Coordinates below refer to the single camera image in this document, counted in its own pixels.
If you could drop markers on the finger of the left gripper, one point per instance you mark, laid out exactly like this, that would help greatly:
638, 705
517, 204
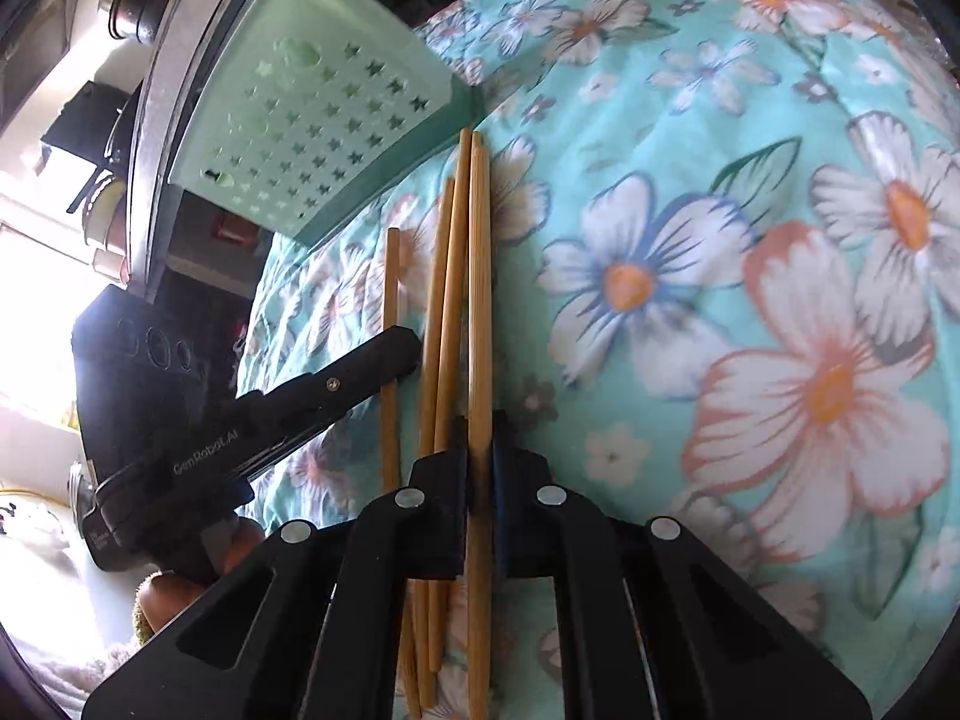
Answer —
350, 380

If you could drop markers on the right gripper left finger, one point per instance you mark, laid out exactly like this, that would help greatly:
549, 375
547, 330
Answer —
437, 546

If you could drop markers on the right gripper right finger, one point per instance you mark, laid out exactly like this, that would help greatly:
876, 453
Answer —
508, 491

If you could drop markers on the mint green utensil holder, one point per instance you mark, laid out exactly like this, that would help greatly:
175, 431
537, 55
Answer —
312, 109

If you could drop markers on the floral quilted cloth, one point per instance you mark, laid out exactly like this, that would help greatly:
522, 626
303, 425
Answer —
725, 288

